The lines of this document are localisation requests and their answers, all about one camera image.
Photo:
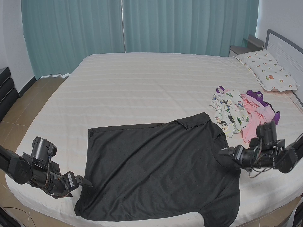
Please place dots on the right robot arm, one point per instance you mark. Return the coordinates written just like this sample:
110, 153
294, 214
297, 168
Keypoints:
284, 159

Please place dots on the white printed pillow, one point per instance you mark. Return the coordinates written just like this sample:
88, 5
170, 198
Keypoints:
265, 67

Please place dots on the bed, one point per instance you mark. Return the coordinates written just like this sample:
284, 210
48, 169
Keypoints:
142, 91

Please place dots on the purple garment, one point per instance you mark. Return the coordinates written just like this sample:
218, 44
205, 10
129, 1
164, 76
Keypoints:
276, 117

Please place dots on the pink garment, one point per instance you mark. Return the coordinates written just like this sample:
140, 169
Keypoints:
254, 119

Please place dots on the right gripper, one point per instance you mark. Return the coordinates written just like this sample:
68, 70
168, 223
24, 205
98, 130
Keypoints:
241, 156

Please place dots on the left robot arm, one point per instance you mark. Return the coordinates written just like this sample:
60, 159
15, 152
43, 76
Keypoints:
19, 169

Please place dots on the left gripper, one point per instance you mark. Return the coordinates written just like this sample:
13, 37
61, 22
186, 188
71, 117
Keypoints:
60, 183

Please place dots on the blue-green curtain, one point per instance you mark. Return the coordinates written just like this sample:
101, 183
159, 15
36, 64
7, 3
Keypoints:
189, 20
71, 32

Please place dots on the grey bedside table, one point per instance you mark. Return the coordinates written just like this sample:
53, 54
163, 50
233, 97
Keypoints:
239, 50

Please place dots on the white printed pyjama garment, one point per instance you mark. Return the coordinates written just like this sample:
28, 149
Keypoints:
227, 112

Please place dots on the black chest of drawers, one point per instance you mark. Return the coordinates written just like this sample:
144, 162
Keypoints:
7, 91

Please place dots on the black T-shirt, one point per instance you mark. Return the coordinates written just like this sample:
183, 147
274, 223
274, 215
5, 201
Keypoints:
153, 162

